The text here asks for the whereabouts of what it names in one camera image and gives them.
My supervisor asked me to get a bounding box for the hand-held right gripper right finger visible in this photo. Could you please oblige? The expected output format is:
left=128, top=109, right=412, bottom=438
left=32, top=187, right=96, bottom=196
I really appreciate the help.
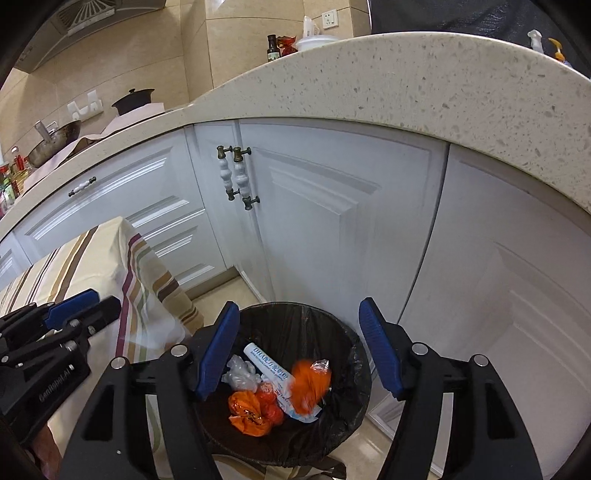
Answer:
left=359, top=296, right=543, bottom=480

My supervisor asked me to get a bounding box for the metal wok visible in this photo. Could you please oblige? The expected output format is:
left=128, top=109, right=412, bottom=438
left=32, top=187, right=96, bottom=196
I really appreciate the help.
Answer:
left=25, top=120, right=83, bottom=168

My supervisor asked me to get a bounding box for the white milk powder packet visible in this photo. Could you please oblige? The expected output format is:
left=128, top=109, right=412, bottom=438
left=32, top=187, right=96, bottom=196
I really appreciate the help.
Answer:
left=244, top=342, right=324, bottom=423

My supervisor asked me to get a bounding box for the white cabinet door handle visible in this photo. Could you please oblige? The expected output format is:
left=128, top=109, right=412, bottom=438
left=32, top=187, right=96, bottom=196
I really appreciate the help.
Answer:
left=217, top=145, right=241, bottom=200
left=232, top=147, right=260, bottom=210

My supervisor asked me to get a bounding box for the round bin with black liner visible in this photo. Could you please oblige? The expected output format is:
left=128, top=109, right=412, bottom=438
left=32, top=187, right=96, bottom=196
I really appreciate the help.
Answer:
left=193, top=301, right=373, bottom=468

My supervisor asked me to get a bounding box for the large orange plastic bag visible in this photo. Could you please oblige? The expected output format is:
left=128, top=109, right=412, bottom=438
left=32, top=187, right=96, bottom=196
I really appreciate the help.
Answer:
left=228, top=391, right=274, bottom=437

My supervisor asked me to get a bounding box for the white kitchen cabinet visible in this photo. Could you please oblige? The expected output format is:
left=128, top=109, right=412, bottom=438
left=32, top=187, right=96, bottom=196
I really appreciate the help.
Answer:
left=0, top=117, right=591, bottom=480

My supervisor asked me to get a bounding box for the small orange plastic bag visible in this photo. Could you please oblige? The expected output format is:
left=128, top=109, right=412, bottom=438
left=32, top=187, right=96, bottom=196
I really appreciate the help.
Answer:
left=256, top=382, right=284, bottom=423

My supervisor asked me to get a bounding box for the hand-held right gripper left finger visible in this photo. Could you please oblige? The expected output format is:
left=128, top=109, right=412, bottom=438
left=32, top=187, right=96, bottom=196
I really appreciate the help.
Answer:
left=69, top=302, right=241, bottom=480

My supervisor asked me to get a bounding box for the white wall hook rack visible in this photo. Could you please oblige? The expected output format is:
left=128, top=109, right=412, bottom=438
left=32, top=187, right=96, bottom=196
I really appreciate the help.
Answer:
left=67, top=91, right=103, bottom=118

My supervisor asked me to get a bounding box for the group of condiment bottles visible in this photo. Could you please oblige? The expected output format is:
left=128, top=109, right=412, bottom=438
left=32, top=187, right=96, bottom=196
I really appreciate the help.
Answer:
left=0, top=147, right=29, bottom=215

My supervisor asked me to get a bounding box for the striped tablecloth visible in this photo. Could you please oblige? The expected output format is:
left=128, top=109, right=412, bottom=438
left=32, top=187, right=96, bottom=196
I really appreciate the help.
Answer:
left=0, top=216, right=205, bottom=480

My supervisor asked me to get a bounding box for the black lidded pot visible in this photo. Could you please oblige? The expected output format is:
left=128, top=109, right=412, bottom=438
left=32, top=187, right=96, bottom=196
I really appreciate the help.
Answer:
left=112, top=89, right=155, bottom=116

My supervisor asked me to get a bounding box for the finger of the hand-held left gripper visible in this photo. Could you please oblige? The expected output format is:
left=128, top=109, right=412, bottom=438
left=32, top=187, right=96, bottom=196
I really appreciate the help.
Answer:
left=0, top=289, right=100, bottom=340
left=0, top=296, right=122, bottom=365

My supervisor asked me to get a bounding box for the black cloth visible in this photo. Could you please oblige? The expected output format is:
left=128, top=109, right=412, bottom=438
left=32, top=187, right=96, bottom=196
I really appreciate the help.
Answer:
left=369, top=0, right=555, bottom=47

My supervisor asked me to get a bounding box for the orange and clear plastic bag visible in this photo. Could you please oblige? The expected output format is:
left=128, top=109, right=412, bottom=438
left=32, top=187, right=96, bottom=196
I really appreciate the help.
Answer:
left=292, top=358, right=333, bottom=416

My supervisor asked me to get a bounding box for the range hood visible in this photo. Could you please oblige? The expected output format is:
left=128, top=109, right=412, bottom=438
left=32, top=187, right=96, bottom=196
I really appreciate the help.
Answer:
left=18, top=0, right=167, bottom=72

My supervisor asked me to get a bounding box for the long white drawer handle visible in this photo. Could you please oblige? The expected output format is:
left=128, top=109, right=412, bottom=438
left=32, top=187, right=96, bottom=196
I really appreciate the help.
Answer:
left=68, top=176, right=98, bottom=197

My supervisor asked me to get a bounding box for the stack of white bowls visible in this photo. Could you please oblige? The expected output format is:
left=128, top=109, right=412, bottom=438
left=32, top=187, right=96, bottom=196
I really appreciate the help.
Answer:
left=295, top=34, right=339, bottom=52

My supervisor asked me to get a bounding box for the pink stove cover cloth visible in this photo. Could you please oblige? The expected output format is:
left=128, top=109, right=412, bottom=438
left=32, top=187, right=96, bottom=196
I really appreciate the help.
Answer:
left=23, top=102, right=166, bottom=185

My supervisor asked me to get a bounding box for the beige speckled stone countertop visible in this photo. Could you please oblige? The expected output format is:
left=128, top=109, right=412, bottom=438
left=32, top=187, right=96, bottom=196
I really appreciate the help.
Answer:
left=0, top=32, right=591, bottom=241

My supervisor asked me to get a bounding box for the yellow pump bottle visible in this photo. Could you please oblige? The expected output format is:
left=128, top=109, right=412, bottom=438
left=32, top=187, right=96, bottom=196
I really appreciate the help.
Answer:
left=549, top=39, right=571, bottom=65

